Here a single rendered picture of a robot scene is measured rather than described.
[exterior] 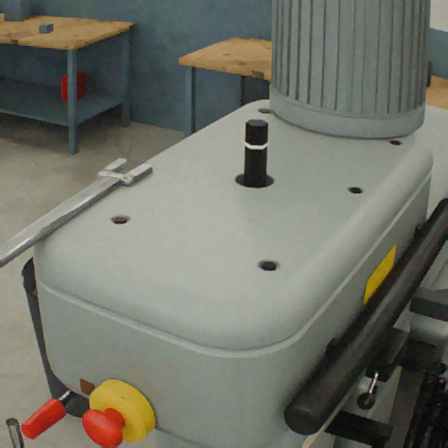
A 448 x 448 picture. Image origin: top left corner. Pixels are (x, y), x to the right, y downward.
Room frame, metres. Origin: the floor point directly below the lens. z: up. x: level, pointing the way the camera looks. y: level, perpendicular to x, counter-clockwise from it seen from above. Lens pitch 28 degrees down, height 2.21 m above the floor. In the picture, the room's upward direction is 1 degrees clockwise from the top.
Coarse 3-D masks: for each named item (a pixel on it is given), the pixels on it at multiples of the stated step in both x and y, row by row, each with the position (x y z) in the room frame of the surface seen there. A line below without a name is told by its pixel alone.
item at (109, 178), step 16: (112, 176) 0.69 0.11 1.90; (128, 176) 0.69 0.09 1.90; (144, 176) 0.70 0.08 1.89; (80, 192) 0.65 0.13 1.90; (96, 192) 0.65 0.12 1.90; (64, 208) 0.62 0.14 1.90; (80, 208) 0.62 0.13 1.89; (32, 224) 0.58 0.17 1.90; (48, 224) 0.59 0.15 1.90; (16, 240) 0.55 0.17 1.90; (32, 240) 0.56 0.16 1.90; (0, 256) 0.53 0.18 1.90; (16, 256) 0.54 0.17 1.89
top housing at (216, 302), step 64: (128, 192) 0.67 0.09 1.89; (192, 192) 0.67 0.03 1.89; (256, 192) 0.67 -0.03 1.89; (320, 192) 0.68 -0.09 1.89; (384, 192) 0.69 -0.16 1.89; (64, 256) 0.55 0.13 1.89; (128, 256) 0.55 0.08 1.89; (192, 256) 0.55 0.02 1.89; (256, 256) 0.55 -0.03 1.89; (320, 256) 0.56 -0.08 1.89; (384, 256) 0.67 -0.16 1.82; (64, 320) 0.54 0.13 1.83; (128, 320) 0.51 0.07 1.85; (192, 320) 0.48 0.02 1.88; (256, 320) 0.48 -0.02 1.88; (320, 320) 0.53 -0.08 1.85; (64, 384) 0.55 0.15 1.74; (192, 384) 0.48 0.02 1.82; (256, 384) 0.47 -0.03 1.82
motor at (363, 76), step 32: (288, 0) 0.87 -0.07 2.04; (320, 0) 0.84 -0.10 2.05; (352, 0) 0.82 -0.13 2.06; (384, 0) 0.82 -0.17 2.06; (416, 0) 0.84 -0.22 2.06; (288, 32) 0.87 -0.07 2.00; (320, 32) 0.83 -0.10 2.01; (352, 32) 0.82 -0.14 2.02; (384, 32) 0.83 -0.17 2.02; (416, 32) 0.84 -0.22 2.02; (288, 64) 0.87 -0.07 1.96; (320, 64) 0.83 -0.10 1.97; (352, 64) 0.82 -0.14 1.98; (384, 64) 0.83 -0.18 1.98; (416, 64) 0.85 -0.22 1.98; (288, 96) 0.87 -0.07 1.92; (320, 96) 0.83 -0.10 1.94; (352, 96) 0.82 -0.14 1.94; (384, 96) 0.83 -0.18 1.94; (416, 96) 0.85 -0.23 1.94; (320, 128) 0.83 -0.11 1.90; (352, 128) 0.82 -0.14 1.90; (384, 128) 0.82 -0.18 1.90; (416, 128) 0.85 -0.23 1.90
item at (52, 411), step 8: (72, 392) 0.59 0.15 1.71; (48, 400) 0.56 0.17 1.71; (56, 400) 0.56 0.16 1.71; (64, 400) 0.57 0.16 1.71; (72, 400) 0.58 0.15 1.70; (40, 408) 0.55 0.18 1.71; (48, 408) 0.55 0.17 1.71; (56, 408) 0.55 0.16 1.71; (64, 408) 0.56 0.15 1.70; (32, 416) 0.54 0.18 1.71; (40, 416) 0.54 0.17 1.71; (48, 416) 0.54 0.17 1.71; (56, 416) 0.55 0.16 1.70; (64, 416) 0.56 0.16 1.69; (24, 424) 0.52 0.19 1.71; (32, 424) 0.52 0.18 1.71; (40, 424) 0.53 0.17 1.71; (48, 424) 0.54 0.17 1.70; (24, 432) 0.52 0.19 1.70; (32, 432) 0.52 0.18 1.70; (40, 432) 0.52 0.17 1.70
